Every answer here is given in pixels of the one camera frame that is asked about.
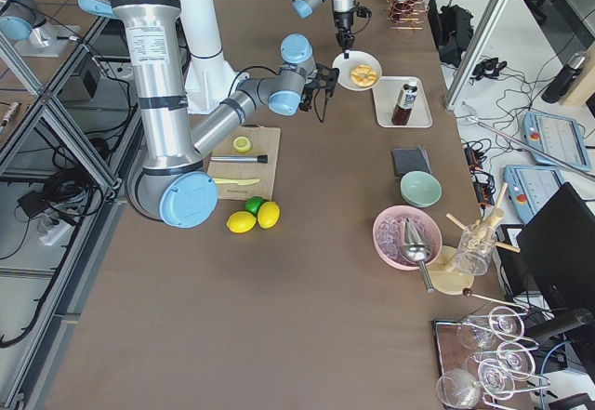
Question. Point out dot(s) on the teach pendant lower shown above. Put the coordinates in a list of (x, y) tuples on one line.
[(530, 187)]

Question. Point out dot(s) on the pink ice bowl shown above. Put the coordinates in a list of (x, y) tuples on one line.
[(388, 233)]

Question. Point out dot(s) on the bamboo cutting board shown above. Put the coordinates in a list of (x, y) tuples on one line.
[(264, 141)]

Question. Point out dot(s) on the teach pendant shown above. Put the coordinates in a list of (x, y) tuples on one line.
[(556, 136), (530, 187)]

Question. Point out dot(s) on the yellow lemon lower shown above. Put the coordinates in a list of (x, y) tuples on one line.
[(241, 222)]

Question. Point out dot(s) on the wine glass middle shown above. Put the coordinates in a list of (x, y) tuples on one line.
[(512, 356)]

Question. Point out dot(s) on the cream rectangular tray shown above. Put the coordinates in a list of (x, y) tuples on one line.
[(385, 94)]

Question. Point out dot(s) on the wine glass rear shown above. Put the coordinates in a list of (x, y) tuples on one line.
[(484, 331)]

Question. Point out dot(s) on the black monitor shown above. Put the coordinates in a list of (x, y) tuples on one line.
[(557, 246)]

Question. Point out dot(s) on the black thermos bottle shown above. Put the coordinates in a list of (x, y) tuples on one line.
[(561, 83)]

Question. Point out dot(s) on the wine glass lying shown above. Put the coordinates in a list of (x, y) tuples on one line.
[(458, 389)]

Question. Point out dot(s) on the grey folded cloth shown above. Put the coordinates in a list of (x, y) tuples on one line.
[(406, 160)]

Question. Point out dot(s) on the aluminium frame post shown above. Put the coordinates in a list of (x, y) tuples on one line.
[(487, 23)]

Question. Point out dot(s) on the twisted glazed donut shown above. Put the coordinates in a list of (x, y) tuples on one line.
[(363, 75)]

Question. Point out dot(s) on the clear glass cup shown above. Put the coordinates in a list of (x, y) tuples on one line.
[(474, 252)]

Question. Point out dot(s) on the metal ice scoop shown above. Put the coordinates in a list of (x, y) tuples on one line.
[(417, 250)]

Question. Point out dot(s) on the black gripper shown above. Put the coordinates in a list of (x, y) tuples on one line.
[(307, 95), (343, 20)]

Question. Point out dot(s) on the yellow plastic knife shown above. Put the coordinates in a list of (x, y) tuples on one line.
[(239, 182)]

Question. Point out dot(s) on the steel muddler black tip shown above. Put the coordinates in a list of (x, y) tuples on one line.
[(241, 159)]

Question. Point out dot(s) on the wooden cup stand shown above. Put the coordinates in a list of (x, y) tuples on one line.
[(445, 277)]

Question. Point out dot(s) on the yellow lemon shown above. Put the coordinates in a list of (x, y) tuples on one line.
[(268, 214), (241, 222)]

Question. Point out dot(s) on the copper wire bottle rack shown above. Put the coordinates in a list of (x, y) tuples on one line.
[(407, 14)]

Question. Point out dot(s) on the white power strip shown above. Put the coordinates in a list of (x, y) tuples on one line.
[(51, 230)]

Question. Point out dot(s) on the dark tea bottle on tray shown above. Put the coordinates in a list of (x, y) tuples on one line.
[(405, 102)]

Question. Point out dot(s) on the lemon half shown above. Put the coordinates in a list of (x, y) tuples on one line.
[(242, 144)]

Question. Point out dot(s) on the teach pendant upper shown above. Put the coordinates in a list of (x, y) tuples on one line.
[(556, 136)]

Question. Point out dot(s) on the yellow lemon upper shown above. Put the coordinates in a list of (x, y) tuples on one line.
[(268, 214)]

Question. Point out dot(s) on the green lime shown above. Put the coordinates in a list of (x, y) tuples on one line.
[(253, 204)]

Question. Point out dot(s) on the mint green bowl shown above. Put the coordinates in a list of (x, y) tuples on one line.
[(420, 189)]

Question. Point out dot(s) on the wine glass front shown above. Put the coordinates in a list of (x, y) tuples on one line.
[(495, 380)]

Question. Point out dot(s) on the white round plate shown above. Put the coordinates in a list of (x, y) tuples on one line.
[(356, 58)]

